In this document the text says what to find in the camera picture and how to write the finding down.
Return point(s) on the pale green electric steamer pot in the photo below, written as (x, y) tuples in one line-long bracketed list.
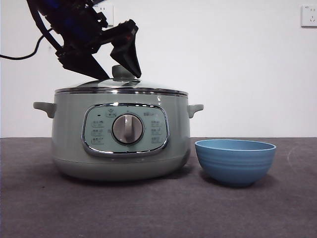
[(69, 136)]

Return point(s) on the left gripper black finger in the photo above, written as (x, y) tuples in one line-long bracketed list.
[(81, 62), (128, 57)]

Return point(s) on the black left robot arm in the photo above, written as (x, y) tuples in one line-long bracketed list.
[(74, 24)]

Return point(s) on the blue ribbed bowl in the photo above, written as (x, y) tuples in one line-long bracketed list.
[(235, 166)]

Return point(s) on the white wall socket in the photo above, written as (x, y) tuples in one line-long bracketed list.
[(309, 16), (110, 15)]

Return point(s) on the glass lid with green knob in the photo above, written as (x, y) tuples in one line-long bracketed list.
[(119, 72)]

